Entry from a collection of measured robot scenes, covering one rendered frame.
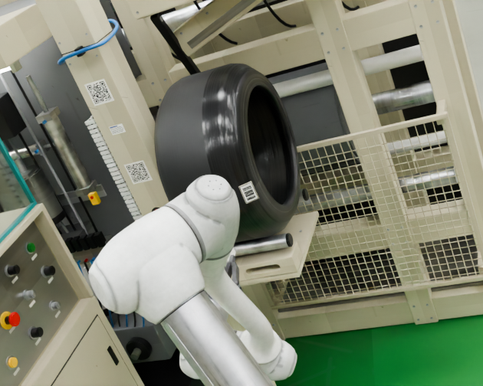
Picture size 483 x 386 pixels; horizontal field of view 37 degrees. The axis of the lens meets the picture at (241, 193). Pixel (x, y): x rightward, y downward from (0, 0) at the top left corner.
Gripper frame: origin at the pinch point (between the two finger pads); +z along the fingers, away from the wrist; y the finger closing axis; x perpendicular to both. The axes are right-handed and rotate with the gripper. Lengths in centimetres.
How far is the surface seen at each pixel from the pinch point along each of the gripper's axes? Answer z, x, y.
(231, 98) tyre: 28.1, -35.1, -9.8
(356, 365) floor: 47, 108, 0
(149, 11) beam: 61, -57, 18
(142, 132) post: 33, -29, 26
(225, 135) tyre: 17.1, -29.8, -7.8
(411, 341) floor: 58, 110, -22
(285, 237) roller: 18.4, 11.5, -10.1
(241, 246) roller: 18.0, 11.3, 5.2
